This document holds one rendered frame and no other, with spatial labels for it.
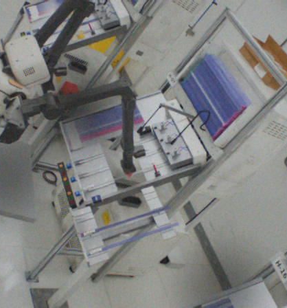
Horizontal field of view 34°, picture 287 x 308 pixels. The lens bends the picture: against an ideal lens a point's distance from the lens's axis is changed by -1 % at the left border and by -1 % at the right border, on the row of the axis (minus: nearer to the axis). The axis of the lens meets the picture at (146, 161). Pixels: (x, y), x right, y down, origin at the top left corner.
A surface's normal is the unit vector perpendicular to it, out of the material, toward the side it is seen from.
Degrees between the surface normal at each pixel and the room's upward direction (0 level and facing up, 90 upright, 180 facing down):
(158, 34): 90
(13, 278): 0
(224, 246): 90
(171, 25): 90
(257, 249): 90
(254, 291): 44
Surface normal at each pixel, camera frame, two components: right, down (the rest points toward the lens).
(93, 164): -0.10, -0.61
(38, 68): 0.37, 0.74
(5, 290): 0.59, -0.66
